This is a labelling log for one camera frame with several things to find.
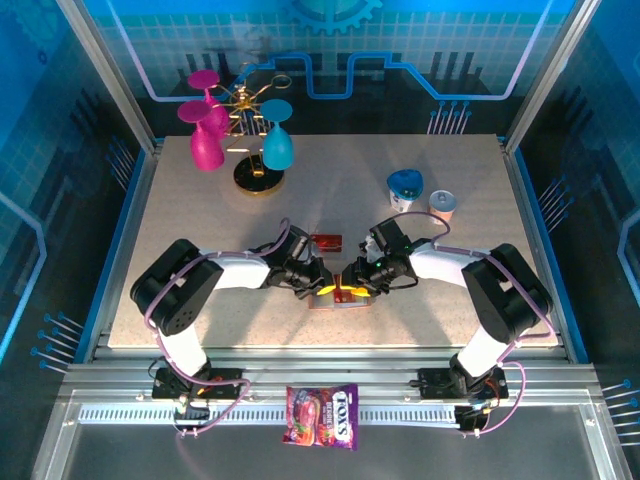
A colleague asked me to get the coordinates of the tan leather card holder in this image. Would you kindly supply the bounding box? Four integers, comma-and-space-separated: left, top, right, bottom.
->
306, 285, 375, 312

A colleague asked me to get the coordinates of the clear acrylic card stand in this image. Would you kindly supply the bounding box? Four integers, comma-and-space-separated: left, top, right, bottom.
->
305, 219, 350, 259

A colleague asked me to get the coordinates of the white cup with blue lid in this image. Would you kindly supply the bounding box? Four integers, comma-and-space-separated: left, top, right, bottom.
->
387, 168, 427, 214

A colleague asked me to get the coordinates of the pink can with silver lid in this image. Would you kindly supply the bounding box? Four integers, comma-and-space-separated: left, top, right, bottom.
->
427, 188, 458, 224

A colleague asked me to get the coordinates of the purple Fox's candy bag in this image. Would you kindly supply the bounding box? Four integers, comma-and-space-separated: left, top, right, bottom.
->
281, 382, 361, 453

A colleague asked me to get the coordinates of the teal plastic wine glass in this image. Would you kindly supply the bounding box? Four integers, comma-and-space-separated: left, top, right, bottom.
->
259, 98, 295, 171

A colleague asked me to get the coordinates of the pink plastic wine glass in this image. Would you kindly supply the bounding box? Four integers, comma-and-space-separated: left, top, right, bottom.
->
176, 99, 227, 174
187, 69, 233, 141

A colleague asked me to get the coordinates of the black connector box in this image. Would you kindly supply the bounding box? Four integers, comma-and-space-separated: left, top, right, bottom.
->
454, 404, 495, 434
172, 398, 212, 427

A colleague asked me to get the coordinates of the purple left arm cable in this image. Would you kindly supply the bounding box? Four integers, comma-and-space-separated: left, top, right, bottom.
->
143, 217, 292, 440

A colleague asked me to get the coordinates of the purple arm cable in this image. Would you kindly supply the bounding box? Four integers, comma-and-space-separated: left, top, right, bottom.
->
394, 211, 556, 439
143, 217, 292, 440

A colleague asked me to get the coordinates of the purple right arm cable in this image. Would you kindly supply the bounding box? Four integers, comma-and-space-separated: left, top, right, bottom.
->
394, 211, 556, 439

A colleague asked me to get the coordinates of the long aluminium base rail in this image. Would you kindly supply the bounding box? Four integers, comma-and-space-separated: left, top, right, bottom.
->
59, 344, 601, 406

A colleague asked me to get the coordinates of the gold wire glass rack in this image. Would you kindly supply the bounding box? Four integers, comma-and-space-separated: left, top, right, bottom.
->
214, 61, 293, 197

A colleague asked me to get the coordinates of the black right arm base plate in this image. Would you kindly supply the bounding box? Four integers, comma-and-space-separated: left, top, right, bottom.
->
416, 367, 510, 401

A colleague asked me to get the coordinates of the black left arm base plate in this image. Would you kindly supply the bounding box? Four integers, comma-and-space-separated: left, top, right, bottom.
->
151, 367, 243, 401

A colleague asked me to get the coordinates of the aluminium table edge rail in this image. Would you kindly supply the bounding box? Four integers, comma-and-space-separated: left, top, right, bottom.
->
498, 137, 576, 364
82, 139, 166, 364

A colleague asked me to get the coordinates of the white slotted cable duct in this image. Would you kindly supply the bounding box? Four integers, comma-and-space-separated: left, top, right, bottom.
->
78, 403, 462, 427

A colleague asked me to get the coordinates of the aluminium frame post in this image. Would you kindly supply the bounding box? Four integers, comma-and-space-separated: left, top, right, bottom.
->
502, 0, 604, 154
54, 0, 164, 154

